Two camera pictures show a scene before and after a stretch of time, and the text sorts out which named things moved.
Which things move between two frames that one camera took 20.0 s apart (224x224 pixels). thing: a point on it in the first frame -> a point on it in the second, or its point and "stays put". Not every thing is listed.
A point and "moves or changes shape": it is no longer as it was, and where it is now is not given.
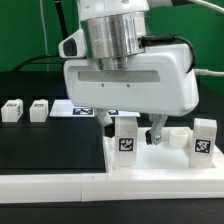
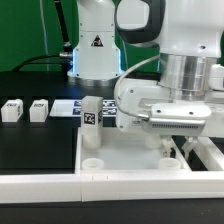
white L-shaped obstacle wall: x=75 y=188 stays put
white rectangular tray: x=171 y=154 moves or changes shape
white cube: x=125 y=141 -> x=92 y=108
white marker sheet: x=69 y=108 stays put
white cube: x=12 y=110 stays put
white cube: x=39 y=111 stays put
